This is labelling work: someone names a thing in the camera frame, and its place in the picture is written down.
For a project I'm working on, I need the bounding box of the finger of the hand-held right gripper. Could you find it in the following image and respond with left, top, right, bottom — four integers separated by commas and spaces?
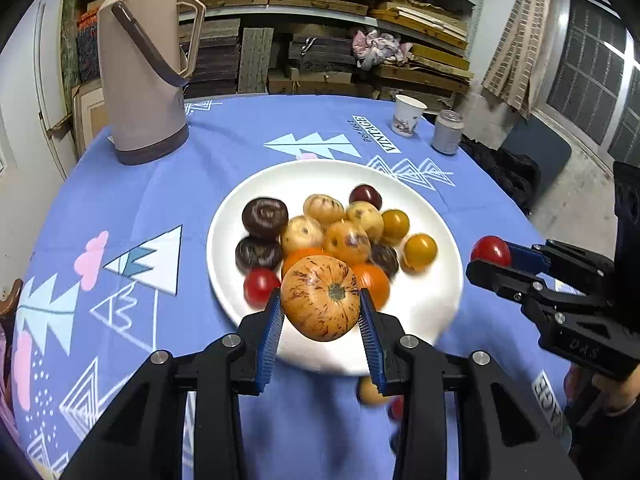
507, 238, 617, 307
465, 259, 552, 312

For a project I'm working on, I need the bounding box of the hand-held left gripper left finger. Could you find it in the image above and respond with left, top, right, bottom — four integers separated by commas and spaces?
60, 287, 287, 480

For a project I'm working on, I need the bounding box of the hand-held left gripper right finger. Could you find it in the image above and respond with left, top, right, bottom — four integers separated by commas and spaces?
357, 287, 583, 480

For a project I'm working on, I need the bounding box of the small yellow passion fruit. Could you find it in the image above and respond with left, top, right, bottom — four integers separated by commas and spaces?
356, 376, 391, 407

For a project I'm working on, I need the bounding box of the orange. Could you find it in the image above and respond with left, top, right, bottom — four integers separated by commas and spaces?
281, 246, 326, 278
351, 262, 391, 311

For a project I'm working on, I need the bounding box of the orange-tan streaked passion fruit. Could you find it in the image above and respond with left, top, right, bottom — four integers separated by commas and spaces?
280, 255, 361, 342

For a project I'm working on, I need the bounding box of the yellow-orange tangerine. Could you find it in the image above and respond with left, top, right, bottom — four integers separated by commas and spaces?
403, 233, 439, 272
380, 209, 411, 246

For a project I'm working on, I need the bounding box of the wrinkled dark purple passion fruit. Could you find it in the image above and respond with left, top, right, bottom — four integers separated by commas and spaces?
369, 243, 400, 278

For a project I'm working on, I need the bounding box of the white round plate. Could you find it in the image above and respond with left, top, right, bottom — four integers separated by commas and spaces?
206, 160, 463, 376

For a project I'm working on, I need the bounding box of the large yellow passion fruit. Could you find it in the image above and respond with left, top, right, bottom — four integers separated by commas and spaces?
322, 221, 372, 266
345, 201, 385, 241

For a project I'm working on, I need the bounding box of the tan purple-marked passion fruit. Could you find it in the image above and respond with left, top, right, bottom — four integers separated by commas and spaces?
303, 194, 346, 228

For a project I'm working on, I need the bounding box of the dark red plum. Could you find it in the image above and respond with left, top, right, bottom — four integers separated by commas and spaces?
348, 184, 383, 211

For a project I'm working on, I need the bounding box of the person's right hand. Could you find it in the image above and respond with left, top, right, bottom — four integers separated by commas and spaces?
602, 377, 640, 415

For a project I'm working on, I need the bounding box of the black cloth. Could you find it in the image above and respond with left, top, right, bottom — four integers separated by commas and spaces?
460, 135, 541, 211

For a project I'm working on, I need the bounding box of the dark blue chair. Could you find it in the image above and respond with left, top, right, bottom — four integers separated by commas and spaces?
502, 117, 572, 206

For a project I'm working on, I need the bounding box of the grey drink can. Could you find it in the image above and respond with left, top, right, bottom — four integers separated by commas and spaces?
432, 109, 463, 154

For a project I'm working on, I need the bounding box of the white patterned paper cup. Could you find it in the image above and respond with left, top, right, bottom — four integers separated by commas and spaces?
391, 94, 428, 137

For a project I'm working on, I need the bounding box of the blue printed tablecloth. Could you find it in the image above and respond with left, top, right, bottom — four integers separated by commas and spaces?
10, 94, 576, 480

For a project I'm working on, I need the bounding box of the window with metal grille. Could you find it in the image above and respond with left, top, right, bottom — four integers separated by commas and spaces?
542, 0, 640, 163

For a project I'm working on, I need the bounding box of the brick pattern hanging cloth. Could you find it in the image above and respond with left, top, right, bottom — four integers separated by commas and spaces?
481, 0, 558, 116

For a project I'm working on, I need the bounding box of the pink crumpled cloth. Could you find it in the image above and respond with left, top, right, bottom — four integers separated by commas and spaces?
351, 29, 413, 70

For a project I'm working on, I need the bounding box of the brown wooden chair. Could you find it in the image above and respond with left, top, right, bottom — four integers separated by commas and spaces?
0, 278, 23, 331

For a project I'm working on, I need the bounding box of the beige thermos jug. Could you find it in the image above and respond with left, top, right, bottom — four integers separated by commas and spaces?
97, 0, 207, 166

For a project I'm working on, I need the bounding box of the leaning white framed board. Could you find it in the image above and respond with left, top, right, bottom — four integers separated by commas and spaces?
70, 80, 111, 158

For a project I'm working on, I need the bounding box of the white metal shelf rack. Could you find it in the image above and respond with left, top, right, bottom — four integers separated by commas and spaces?
177, 0, 488, 101

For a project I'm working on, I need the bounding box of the white door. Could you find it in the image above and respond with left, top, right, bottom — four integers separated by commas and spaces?
32, 0, 76, 178

